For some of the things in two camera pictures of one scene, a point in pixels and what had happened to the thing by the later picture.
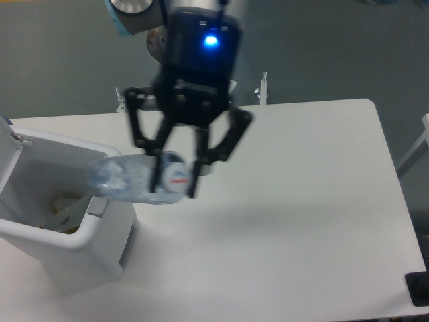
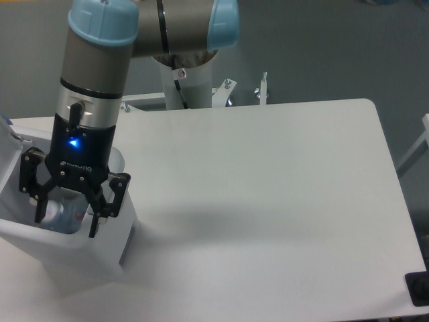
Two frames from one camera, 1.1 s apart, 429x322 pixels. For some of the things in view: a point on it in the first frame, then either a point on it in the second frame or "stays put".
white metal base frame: x=261 y=92 stays put
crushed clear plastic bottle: x=129 y=178 to x=64 y=210
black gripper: x=194 y=88 to x=80 y=156
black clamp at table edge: x=418 y=286 stays put
